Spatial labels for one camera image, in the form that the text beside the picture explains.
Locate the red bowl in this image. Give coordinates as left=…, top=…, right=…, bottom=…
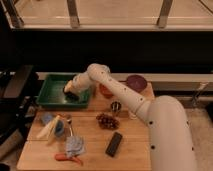
left=99, top=84, right=113, bottom=98

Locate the wooden board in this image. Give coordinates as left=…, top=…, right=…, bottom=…
left=17, top=90, right=151, bottom=171

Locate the bunch of dark grapes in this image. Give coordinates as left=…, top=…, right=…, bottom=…
left=96, top=113, right=119, bottom=130

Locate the metal spoon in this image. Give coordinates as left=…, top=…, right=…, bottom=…
left=66, top=116, right=73, bottom=136

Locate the black rectangular block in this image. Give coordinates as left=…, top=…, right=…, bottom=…
left=105, top=132, right=123, bottom=157

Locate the blue grey cloth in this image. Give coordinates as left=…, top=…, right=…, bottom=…
left=65, top=136, right=85, bottom=157

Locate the small metal cup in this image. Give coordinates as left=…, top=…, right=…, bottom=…
left=110, top=101, right=121, bottom=115

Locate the black equipment on left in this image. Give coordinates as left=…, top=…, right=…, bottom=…
left=0, top=65, right=38, bottom=147

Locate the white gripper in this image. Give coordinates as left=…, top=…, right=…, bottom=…
left=63, top=73, right=93, bottom=94

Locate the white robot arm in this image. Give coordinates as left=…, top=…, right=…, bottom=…
left=64, top=63, right=197, bottom=171

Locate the green plastic tray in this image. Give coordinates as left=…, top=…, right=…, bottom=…
left=37, top=74, right=91, bottom=109

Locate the orange carrot toy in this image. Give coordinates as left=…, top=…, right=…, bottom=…
left=54, top=153, right=83, bottom=166

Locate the purple bowl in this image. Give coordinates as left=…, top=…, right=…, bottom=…
left=126, top=75, right=147, bottom=93

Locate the light blue small object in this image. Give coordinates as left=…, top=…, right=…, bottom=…
left=41, top=113, right=53, bottom=125

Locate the clear glass cup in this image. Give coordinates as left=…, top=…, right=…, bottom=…
left=128, top=110, right=137, bottom=120

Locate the blue cup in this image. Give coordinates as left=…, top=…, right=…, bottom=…
left=54, top=120, right=64, bottom=137

